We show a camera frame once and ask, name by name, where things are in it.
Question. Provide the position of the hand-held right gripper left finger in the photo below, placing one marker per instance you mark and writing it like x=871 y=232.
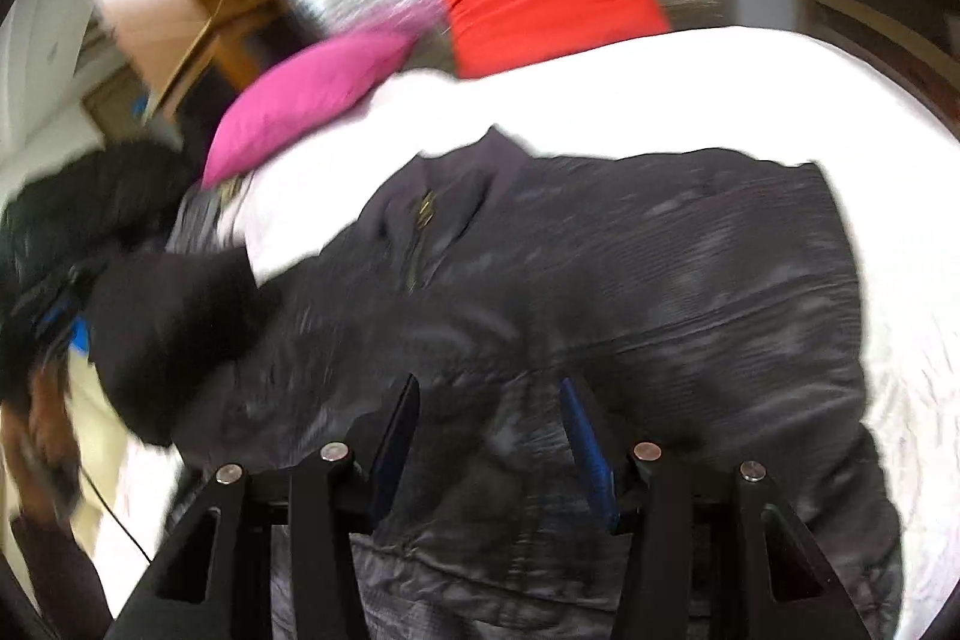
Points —
x=396 y=452

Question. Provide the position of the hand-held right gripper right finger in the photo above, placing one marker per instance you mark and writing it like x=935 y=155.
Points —
x=589 y=460

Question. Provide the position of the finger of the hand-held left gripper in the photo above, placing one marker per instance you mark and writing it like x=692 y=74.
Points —
x=54 y=317

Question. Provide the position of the dark quilted jacket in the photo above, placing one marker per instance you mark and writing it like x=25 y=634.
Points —
x=600 y=280

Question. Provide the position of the person's left forearm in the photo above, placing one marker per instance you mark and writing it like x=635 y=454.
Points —
x=56 y=576

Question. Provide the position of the person's left hand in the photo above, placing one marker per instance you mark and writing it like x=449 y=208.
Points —
x=37 y=419

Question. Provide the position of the grey crumpled garment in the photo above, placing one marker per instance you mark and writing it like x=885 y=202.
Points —
x=206 y=212

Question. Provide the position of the pink pillow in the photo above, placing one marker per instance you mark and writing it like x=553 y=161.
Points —
x=300 y=93

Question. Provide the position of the white bed blanket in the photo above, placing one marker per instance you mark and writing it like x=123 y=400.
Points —
x=675 y=93

